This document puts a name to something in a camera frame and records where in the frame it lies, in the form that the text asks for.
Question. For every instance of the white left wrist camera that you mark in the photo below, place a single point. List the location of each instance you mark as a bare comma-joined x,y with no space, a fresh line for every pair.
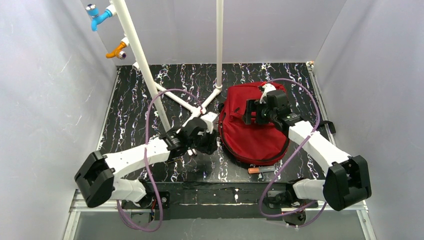
204,118

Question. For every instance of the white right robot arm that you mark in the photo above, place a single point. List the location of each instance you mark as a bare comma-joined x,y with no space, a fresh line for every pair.
347,179

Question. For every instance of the orange capped grey marker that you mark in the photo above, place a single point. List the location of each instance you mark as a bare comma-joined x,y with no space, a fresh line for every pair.
261,169

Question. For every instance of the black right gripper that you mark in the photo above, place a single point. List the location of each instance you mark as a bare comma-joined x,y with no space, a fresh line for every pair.
251,111

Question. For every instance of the blue pipe fitting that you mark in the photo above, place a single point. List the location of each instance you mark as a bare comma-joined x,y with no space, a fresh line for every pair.
96,17

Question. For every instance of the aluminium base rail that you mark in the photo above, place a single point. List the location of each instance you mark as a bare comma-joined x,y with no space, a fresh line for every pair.
213,186

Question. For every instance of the red student backpack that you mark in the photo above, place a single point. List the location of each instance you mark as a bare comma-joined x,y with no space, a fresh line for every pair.
257,144

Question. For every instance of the white PVC pipe frame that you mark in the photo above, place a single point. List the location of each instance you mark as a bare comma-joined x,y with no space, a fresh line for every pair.
174,32

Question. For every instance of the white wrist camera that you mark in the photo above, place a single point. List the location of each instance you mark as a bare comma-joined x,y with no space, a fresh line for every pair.
265,88
204,118

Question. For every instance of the orange pipe fitting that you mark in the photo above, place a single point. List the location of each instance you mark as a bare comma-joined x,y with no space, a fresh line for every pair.
118,52

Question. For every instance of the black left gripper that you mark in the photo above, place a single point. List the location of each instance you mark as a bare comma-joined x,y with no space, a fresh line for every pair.
208,142

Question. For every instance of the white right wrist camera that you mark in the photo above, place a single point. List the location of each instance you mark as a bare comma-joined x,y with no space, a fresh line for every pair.
265,88

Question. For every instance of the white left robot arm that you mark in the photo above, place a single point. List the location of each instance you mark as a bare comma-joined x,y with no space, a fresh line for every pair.
101,176

